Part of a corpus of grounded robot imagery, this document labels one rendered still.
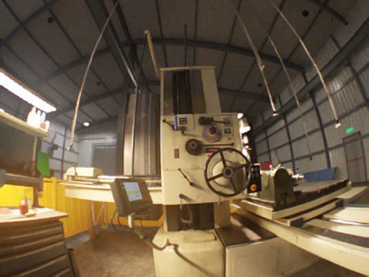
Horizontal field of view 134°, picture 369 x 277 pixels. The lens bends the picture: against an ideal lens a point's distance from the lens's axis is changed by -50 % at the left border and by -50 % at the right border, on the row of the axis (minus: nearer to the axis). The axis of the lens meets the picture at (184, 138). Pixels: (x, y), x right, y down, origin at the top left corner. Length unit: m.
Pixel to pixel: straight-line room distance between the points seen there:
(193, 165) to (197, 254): 0.86
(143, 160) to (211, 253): 1.40
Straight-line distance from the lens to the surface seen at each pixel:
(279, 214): 1.51
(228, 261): 1.70
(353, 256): 1.16
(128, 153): 2.22
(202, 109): 2.28
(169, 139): 1.44
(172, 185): 1.39
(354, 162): 8.77
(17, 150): 1.83
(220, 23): 8.39
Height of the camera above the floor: 1.27
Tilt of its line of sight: 15 degrees up
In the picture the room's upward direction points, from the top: 3 degrees counter-clockwise
